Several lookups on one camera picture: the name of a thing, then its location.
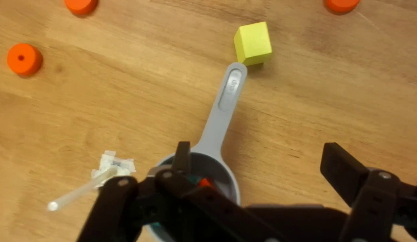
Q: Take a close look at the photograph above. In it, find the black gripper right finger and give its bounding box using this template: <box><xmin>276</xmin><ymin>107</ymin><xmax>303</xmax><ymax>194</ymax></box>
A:
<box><xmin>319</xmin><ymin>142</ymin><xmax>417</xmax><ymax>242</ymax></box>

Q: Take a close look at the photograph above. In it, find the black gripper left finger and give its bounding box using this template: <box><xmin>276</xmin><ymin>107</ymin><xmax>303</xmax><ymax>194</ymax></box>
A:
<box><xmin>76</xmin><ymin>140</ymin><xmax>282</xmax><ymax>242</ymax></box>

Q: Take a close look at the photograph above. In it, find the yellow cube block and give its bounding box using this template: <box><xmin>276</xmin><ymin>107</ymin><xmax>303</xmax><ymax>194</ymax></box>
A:
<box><xmin>233</xmin><ymin>21</ymin><xmax>275</xmax><ymax>69</ymax></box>

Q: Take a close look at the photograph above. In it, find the clear peg on base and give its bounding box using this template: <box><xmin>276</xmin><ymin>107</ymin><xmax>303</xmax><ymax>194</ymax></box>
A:
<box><xmin>46</xmin><ymin>150</ymin><xmax>138</xmax><ymax>213</ymax></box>

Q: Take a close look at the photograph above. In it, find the orange disc with hole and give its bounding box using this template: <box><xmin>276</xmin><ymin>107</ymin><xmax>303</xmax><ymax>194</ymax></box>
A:
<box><xmin>65</xmin><ymin>0</ymin><xmax>101</xmax><ymax>18</ymax></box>
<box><xmin>6</xmin><ymin>42</ymin><xmax>45</xmax><ymax>78</ymax></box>
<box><xmin>323</xmin><ymin>0</ymin><xmax>362</xmax><ymax>15</ymax></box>

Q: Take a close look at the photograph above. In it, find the grey measuring cup with handle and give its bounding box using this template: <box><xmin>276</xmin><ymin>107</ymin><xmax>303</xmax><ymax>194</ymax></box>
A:
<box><xmin>144</xmin><ymin>61</ymin><xmax>249</xmax><ymax>242</ymax></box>

